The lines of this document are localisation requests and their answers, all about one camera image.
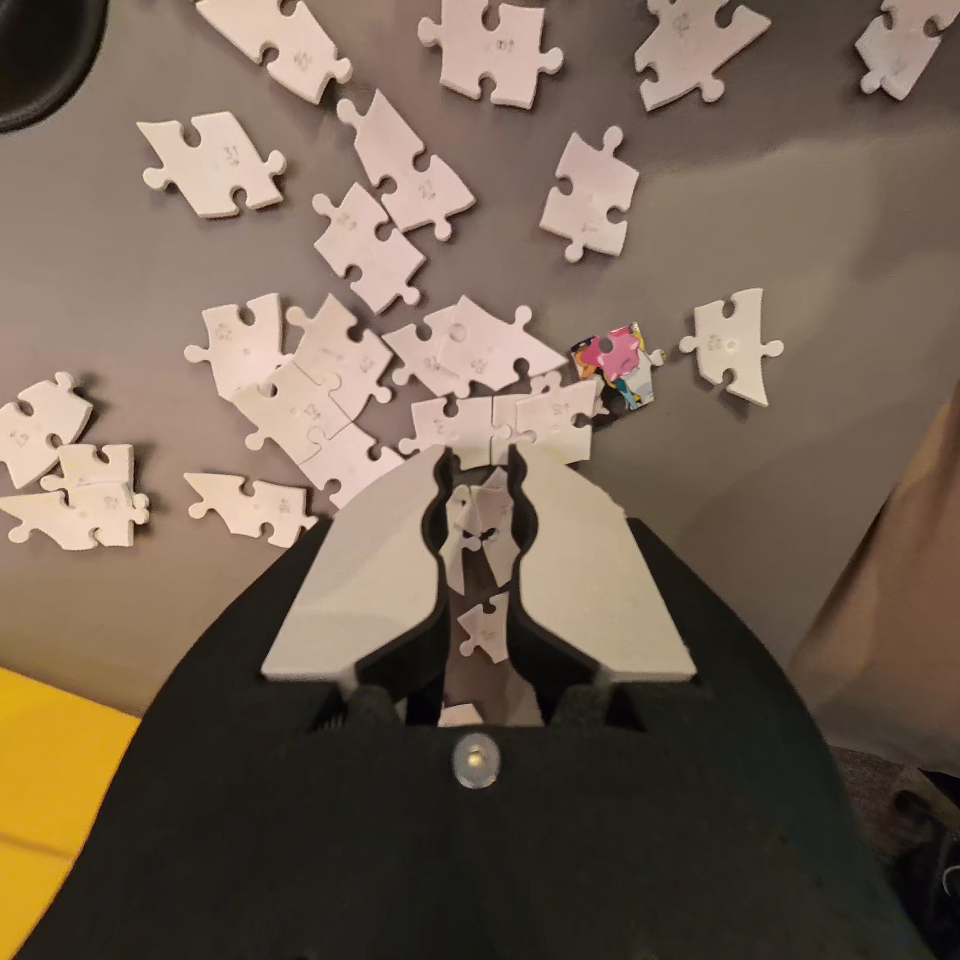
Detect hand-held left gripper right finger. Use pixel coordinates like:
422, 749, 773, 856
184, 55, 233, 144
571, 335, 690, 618
506, 442, 699, 706

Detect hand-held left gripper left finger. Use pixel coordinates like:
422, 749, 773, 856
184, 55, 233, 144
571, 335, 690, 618
261, 446, 455, 704

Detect single white puzzle piece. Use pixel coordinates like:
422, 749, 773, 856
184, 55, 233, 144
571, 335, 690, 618
442, 465, 520, 595

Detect white puzzle pieces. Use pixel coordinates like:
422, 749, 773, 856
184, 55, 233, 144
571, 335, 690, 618
0, 0, 960, 665

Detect pink and blue puzzle piece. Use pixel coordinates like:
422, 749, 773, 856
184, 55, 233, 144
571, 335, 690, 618
570, 322, 667, 412

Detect black round puzzle stand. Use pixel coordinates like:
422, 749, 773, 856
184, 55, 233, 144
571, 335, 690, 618
0, 0, 111, 136

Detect person's beige trousers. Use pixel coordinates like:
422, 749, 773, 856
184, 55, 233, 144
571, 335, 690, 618
786, 390, 960, 774

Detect yellow plastic bin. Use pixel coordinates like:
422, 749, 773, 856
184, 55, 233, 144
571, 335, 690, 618
0, 667, 144, 960

